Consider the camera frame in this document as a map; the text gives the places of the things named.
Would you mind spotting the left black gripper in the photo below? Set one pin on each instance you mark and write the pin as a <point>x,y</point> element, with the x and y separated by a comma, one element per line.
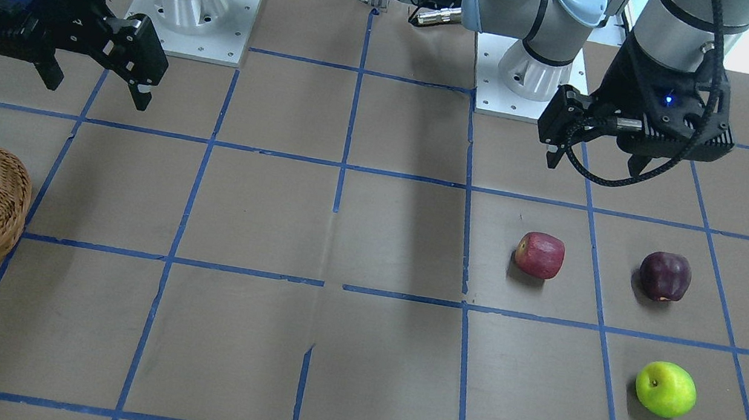
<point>627,79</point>

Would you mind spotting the red apple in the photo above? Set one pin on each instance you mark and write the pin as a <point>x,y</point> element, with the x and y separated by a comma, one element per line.
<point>539,255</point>

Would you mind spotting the dark purple apple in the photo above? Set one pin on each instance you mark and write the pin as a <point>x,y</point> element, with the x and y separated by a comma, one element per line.
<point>665,276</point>

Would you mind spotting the green apple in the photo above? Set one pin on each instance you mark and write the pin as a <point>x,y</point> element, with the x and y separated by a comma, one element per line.
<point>666,389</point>

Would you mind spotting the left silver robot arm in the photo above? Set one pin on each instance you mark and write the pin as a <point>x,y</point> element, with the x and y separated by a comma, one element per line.
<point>674,33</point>

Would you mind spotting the silver metal connector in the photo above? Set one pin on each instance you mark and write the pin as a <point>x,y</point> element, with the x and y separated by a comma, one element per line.
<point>436,17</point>

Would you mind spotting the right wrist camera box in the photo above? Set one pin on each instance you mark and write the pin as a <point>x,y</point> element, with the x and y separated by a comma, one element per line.
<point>137,53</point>

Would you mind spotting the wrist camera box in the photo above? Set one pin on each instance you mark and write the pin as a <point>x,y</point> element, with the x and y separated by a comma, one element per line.
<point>564,112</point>
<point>137,53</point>

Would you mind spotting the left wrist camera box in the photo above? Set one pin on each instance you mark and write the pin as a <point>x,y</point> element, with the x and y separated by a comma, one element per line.
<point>564,112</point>

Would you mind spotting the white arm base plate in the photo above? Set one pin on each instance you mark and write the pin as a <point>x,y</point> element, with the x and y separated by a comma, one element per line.
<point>512,84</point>
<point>213,31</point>

